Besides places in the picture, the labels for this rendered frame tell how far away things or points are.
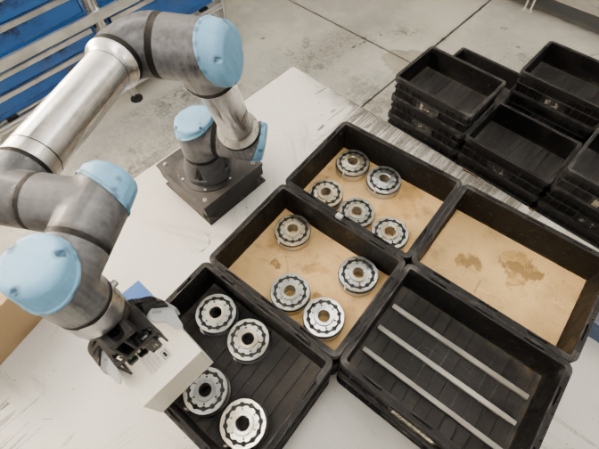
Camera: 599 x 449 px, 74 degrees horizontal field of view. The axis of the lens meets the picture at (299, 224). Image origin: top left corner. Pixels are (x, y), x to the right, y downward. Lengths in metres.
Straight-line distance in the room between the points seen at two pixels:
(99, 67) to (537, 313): 1.09
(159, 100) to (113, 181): 2.41
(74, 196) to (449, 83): 1.89
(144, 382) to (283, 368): 0.38
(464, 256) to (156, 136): 2.04
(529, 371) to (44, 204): 1.02
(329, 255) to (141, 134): 1.88
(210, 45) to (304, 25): 2.65
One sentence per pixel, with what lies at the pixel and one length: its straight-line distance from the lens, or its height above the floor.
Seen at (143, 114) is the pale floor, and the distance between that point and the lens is 2.87.
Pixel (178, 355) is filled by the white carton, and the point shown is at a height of 1.14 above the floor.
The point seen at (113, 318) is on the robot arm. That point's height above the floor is 1.33.
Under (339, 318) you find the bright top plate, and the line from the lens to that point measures 1.00.
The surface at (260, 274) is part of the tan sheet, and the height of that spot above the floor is 0.83.
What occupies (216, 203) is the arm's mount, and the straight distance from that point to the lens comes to 1.29.
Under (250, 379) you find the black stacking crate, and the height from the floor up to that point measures 0.83.
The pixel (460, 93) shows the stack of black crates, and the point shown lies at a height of 0.49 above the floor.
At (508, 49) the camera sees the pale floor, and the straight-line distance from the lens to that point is 3.40.
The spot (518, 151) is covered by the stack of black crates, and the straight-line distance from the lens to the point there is 2.13.
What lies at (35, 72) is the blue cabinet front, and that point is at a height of 0.46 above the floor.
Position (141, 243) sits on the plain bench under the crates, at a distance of 1.38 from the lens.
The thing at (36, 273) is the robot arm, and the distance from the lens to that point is 0.47.
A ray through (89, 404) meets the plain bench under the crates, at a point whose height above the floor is 0.70.
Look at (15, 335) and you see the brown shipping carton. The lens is 1.39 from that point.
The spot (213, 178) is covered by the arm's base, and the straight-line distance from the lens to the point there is 1.28.
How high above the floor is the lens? 1.82
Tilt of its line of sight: 59 degrees down
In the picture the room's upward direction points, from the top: 4 degrees counter-clockwise
